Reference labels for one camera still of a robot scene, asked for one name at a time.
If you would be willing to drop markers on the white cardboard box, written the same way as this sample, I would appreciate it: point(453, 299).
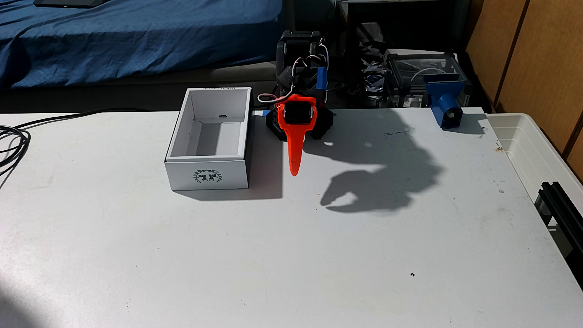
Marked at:
point(207, 175)

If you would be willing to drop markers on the black white patterned item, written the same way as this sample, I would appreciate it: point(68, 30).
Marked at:
point(373, 77)

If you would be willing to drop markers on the clear plastic case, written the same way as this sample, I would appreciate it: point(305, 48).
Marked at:
point(410, 68)

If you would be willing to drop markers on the blue bed cover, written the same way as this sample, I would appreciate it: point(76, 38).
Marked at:
point(91, 45)

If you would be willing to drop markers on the white plastic bin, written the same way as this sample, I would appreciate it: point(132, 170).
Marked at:
point(524, 145)

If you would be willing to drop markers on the dark flat tablet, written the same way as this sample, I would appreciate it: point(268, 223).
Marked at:
point(68, 2)

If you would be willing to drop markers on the wooden cabinet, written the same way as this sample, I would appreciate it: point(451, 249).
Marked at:
point(537, 54)

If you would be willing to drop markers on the black aluminium extrusion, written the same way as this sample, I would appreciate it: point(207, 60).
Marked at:
point(562, 209)

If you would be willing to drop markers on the blue printed camera mount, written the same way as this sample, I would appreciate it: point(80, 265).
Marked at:
point(444, 98)

